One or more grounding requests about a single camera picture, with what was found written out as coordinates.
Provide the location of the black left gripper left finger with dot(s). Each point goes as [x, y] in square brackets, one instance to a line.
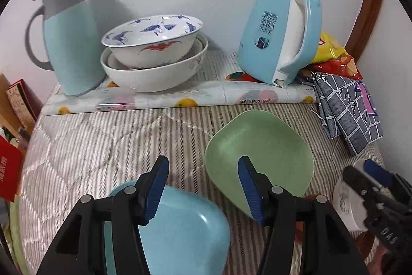
[132, 207]

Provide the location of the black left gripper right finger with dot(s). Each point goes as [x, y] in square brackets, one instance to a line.
[273, 207]

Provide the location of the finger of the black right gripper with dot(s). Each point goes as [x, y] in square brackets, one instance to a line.
[363, 187]
[394, 182]

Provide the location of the large white bowl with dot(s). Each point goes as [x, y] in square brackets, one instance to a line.
[349, 206]

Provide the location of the blue square plate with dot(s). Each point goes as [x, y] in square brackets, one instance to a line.
[188, 235]

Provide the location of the brown bowl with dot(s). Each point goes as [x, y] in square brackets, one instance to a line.
[365, 242]

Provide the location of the green square plate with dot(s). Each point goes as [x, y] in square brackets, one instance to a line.
[274, 148]

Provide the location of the grey checked cloth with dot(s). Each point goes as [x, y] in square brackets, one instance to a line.
[345, 109]

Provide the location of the striped quilted cover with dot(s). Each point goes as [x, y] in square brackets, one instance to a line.
[71, 155]

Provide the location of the red chips bag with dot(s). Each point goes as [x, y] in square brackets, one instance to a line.
[343, 66]

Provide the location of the white bowl grey swirl pattern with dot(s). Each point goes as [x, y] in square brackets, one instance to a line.
[157, 79]

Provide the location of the fruit pattern vinyl mat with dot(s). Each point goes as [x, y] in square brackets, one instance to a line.
[208, 87]

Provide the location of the yellow chips bag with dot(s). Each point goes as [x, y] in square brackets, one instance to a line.
[329, 48]

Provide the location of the red box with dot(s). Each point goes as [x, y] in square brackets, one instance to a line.
[9, 170]

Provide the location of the cardboard boxes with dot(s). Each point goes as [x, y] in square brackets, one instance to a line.
[20, 109]

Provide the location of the white bowl blue red pattern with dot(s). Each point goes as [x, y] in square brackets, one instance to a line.
[152, 41]

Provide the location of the light blue electric kettle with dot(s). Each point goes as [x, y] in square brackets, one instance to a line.
[280, 38]

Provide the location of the light blue thermos jug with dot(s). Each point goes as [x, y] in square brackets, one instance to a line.
[72, 45]

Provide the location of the brown wooden frame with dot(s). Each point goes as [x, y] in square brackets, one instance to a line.
[363, 27]

